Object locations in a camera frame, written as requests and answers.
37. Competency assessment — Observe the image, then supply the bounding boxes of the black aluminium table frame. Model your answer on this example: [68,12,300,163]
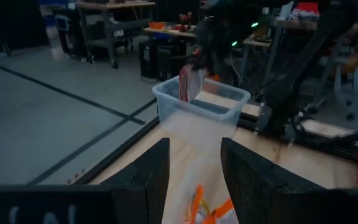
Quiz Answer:
[70,110,358,186]

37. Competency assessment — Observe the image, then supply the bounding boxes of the orange Maruchan noodle pack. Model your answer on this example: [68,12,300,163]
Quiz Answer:
[186,184,239,224]

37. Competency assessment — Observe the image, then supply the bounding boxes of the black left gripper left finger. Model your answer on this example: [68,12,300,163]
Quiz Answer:
[0,138,170,224]

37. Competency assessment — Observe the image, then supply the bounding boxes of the office chair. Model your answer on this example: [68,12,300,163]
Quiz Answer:
[305,34,358,122]

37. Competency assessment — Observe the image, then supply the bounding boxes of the clear plastic bin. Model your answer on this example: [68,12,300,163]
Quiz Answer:
[152,75,252,147]

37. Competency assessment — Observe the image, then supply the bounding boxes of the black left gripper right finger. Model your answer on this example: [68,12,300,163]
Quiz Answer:
[221,138,358,224]

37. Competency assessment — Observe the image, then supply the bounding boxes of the black computer towers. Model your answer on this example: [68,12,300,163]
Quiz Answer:
[138,39,188,82]

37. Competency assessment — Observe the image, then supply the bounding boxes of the long wooden worktable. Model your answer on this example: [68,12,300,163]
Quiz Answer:
[143,20,275,82]

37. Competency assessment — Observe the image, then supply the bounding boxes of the metal cart workbench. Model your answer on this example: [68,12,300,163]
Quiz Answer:
[75,0,157,70]

